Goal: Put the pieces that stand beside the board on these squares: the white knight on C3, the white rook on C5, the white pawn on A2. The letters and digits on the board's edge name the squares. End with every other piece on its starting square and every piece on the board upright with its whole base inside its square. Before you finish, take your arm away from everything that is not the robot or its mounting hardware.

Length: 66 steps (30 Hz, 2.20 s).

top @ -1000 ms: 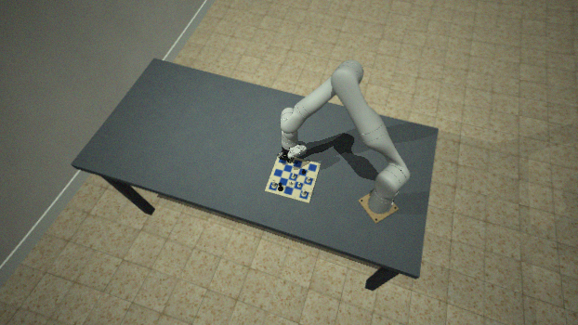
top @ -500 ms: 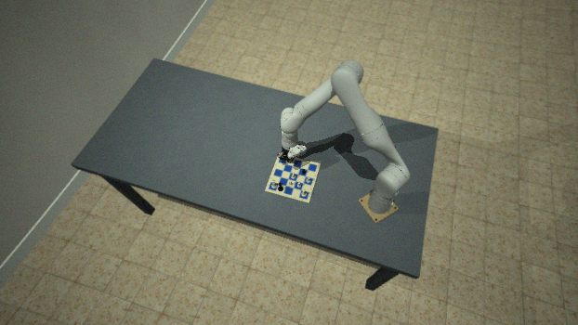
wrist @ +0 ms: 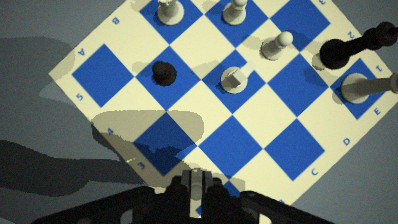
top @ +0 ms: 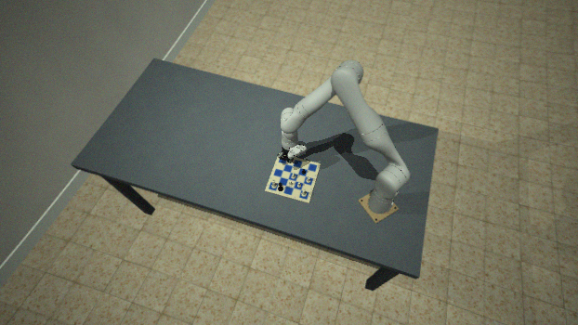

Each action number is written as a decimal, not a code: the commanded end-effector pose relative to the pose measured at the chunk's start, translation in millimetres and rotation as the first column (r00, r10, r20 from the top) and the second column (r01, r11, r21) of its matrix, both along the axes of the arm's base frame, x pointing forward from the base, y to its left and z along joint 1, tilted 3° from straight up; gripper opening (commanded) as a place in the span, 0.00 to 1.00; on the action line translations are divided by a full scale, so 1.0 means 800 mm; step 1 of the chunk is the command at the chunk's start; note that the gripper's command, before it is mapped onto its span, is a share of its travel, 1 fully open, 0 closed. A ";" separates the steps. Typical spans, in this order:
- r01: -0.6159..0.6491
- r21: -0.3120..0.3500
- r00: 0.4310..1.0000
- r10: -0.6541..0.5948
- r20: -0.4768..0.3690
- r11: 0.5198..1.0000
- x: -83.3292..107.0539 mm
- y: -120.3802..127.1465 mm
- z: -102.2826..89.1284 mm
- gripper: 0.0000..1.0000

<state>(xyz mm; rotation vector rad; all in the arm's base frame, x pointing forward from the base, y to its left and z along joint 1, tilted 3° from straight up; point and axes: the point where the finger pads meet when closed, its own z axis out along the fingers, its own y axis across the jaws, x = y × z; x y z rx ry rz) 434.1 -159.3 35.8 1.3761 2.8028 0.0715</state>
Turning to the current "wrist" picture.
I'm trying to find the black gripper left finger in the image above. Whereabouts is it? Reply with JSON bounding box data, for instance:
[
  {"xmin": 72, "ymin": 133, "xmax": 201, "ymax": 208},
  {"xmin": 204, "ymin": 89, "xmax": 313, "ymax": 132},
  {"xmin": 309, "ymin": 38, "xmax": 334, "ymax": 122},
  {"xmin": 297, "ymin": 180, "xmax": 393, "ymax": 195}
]
[{"xmin": 31, "ymin": 170, "xmax": 192, "ymax": 224}]

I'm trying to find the blue and cream chessboard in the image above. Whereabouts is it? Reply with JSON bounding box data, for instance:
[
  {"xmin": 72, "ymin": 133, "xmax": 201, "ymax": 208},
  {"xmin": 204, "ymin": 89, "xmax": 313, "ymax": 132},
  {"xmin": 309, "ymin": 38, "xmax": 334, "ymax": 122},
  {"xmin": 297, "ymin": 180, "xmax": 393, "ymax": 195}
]
[{"xmin": 49, "ymin": 0, "xmax": 398, "ymax": 205}]

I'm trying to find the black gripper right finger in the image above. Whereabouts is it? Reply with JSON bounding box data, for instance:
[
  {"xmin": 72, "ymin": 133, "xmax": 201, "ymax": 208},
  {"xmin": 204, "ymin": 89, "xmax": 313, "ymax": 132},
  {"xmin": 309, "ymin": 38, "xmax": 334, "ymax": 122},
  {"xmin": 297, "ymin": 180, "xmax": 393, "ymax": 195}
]
[{"xmin": 201, "ymin": 171, "xmax": 335, "ymax": 224}]

